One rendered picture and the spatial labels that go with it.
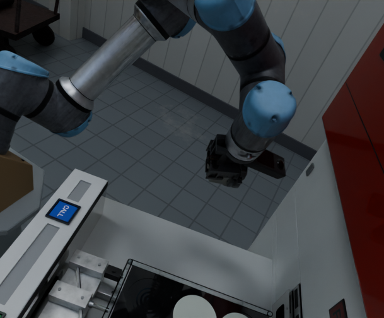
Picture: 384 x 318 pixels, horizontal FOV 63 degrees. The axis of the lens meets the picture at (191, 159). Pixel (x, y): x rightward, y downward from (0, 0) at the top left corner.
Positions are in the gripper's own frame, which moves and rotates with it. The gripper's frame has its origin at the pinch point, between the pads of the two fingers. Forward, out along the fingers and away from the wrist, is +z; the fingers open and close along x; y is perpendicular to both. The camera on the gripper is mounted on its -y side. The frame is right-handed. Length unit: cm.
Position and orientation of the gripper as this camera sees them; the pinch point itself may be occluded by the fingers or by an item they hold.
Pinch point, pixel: (226, 179)
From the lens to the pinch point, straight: 79.0
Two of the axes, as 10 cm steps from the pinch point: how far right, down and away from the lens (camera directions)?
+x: -0.4, 9.2, -4.0
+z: -1.6, 3.8, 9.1
